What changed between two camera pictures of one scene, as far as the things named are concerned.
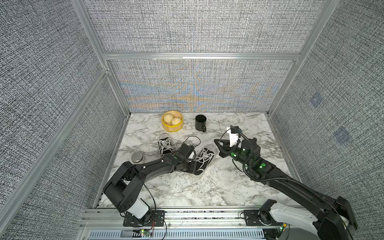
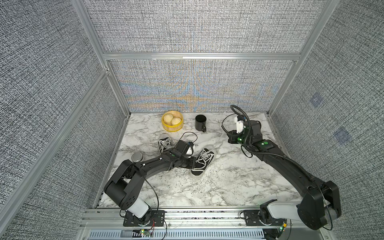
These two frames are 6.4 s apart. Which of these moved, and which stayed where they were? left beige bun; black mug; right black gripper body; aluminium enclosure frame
Moved: right black gripper body
Stayed: black mug; aluminium enclosure frame; left beige bun
